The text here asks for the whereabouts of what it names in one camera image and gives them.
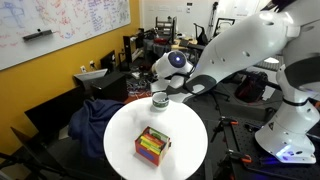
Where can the large black panel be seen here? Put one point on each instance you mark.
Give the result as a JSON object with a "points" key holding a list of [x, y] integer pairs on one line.
{"points": [[53, 110]]}

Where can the wall whiteboard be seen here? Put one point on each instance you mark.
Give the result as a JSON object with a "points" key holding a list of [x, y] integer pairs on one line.
{"points": [[66, 23]]}

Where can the white paper sheet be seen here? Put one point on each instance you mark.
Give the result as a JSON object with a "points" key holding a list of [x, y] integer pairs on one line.
{"points": [[268, 93]]}

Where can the black metal frame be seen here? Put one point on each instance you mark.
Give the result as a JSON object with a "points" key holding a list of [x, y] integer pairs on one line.
{"points": [[30, 160]]}

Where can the dark blue blanket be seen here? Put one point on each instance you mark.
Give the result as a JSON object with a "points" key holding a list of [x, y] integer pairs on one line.
{"points": [[93, 123]]}

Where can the round white table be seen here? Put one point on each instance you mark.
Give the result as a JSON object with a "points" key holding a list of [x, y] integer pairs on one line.
{"points": [[180, 133]]}

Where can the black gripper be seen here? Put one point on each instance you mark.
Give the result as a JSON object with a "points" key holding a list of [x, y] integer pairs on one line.
{"points": [[160, 85]]}

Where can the black breadboard table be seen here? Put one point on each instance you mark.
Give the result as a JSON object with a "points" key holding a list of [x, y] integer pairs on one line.
{"points": [[246, 143]]}

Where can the white green Christmas mug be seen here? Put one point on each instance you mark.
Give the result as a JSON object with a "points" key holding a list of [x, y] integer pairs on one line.
{"points": [[160, 105]]}

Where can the black shelf rack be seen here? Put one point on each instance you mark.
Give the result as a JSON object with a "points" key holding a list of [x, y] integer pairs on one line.
{"points": [[165, 28]]}

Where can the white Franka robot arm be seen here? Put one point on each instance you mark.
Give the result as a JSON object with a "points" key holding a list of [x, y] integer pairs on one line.
{"points": [[250, 43]]}

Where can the red cardboard card box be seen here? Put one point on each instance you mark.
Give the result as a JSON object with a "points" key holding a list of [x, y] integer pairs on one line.
{"points": [[150, 156]]}

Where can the black computer case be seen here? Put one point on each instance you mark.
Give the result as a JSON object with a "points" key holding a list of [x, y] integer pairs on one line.
{"points": [[110, 86]]}

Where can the white wall outlet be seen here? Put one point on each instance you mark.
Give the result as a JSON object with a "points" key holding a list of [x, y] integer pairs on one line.
{"points": [[83, 69], [92, 64]]}

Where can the grey flat box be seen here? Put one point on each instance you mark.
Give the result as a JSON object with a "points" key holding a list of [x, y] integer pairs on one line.
{"points": [[86, 76]]}

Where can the orange floor mat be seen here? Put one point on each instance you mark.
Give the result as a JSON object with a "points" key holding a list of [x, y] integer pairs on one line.
{"points": [[132, 99]]}

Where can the black backpack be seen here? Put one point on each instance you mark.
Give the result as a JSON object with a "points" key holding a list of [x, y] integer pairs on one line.
{"points": [[251, 87]]}

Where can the black monitor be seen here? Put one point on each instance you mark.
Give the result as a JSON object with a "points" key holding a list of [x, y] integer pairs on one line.
{"points": [[108, 61]]}

